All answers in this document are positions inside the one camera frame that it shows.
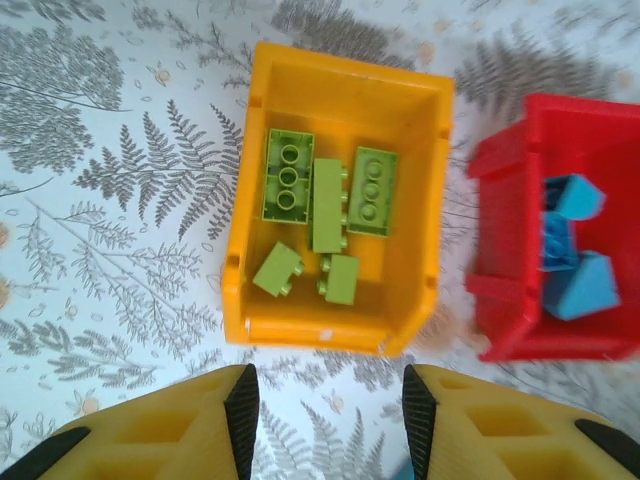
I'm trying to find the red plastic bin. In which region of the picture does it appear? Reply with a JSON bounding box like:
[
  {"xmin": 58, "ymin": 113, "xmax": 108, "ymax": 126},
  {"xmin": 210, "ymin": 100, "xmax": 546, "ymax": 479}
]
[{"xmin": 464, "ymin": 92, "xmax": 640, "ymax": 364}]

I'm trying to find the small green lego brick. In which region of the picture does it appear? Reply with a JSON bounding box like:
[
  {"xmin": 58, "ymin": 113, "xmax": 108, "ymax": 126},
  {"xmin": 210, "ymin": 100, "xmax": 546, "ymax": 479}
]
[
  {"xmin": 316, "ymin": 253, "xmax": 362, "ymax": 305},
  {"xmin": 252, "ymin": 241, "xmax": 305, "ymax": 300}
]

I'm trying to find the long green lego brick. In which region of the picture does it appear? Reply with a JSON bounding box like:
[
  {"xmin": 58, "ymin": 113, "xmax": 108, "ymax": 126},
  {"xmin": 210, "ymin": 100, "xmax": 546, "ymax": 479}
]
[
  {"xmin": 307, "ymin": 158, "xmax": 351, "ymax": 255},
  {"xmin": 259, "ymin": 128, "xmax": 317, "ymax": 226}
]

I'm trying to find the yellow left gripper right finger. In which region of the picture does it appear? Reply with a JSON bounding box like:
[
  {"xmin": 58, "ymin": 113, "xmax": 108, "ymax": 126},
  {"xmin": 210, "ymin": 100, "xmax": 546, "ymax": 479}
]
[{"xmin": 402, "ymin": 363, "xmax": 640, "ymax": 480}]

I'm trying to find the blue sloped lego brick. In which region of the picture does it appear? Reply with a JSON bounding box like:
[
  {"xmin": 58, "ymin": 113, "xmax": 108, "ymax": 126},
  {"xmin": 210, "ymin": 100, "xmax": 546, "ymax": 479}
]
[
  {"xmin": 542, "ymin": 173, "xmax": 607, "ymax": 221},
  {"xmin": 542, "ymin": 250, "xmax": 622, "ymax": 322}
]

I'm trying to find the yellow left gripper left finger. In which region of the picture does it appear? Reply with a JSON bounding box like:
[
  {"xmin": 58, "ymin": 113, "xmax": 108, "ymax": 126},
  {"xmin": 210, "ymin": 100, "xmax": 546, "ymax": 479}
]
[{"xmin": 0, "ymin": 363, "xmax": 261, "ymax": 480}]

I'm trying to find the yellow plastic bin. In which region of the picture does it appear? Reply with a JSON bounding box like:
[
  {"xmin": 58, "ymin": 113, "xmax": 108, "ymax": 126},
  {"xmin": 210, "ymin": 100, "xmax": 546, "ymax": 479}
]
[{"xmin": 219, "ymin": 40, "xmax": 456, "ymax": 359}]

